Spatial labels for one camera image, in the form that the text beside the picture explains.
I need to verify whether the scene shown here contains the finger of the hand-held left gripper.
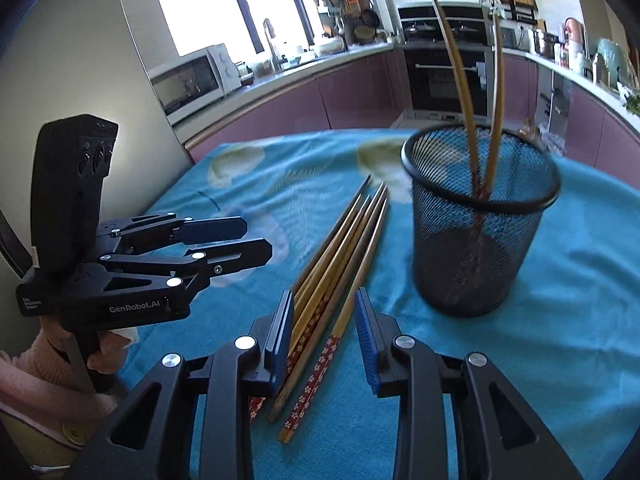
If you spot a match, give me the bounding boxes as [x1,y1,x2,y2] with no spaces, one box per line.
[96,214,249,255]
[75,237,274,307]

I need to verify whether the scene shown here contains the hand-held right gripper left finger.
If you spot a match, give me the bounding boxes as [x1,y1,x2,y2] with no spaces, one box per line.
[62,289,296,480]

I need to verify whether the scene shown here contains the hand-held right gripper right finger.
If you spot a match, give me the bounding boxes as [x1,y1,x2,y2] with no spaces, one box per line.
[354,287,583,480]

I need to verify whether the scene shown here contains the wooden chopstick red patterned end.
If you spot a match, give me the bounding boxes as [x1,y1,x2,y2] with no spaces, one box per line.
[266,192,390,423]
[277,199,391,445]
[477,9,505,201]
[292,182,387,311]

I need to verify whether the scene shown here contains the bundle of wooden chopsticks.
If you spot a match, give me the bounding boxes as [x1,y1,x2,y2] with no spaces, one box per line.
[248,189,388,418]

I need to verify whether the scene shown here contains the dark brown chopstick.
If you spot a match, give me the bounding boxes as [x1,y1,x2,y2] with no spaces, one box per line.
[290,174,373,293]

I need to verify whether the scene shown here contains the black mesh holder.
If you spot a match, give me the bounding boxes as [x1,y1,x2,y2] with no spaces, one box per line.
[400,127,562,318]

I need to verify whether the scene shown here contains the person's left forearm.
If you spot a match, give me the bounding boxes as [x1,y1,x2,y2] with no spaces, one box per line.
[0,332,123,423]

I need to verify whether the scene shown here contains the person's left hand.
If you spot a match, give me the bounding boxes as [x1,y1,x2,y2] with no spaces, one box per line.
[85,327,140,376]

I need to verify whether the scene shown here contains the purple lower kitchen cabinets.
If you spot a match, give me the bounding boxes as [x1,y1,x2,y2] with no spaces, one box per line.
[500,52,640,196]
[181,42,408,163]

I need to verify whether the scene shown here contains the white microwave oven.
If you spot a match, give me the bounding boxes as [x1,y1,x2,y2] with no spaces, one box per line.
[149,44,244,127]

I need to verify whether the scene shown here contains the metal sink faucet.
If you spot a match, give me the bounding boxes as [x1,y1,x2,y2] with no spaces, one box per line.
[262,17,285,73]

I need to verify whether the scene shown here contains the blue floral tablecloth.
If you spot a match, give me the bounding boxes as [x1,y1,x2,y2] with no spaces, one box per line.
[117,127,640,480]

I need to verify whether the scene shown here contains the white bowl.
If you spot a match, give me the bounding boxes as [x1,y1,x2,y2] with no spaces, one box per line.
[312,37,347,57]

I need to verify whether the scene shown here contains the kitchen window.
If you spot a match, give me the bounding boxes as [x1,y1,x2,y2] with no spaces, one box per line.
[147,0,328,58]

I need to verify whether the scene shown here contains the person's beige clothing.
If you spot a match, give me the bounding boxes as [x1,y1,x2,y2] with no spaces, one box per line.
[0,402,88,467]

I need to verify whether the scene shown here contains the black built-in oven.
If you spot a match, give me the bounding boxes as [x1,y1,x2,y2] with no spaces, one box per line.
[396,2,505,120]

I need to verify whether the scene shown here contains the clear plastic bag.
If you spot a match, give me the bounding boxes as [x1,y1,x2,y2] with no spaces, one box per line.
[539,130,566,157]

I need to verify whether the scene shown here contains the stainless steel pot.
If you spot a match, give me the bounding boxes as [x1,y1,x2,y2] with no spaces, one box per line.
[530,27,560,58]

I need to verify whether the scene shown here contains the mint green appliance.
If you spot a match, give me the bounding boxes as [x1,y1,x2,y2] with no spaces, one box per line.
[596,38,628,88]

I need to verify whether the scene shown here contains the pink kettle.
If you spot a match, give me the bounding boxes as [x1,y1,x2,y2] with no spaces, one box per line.
[564,17,587,58]

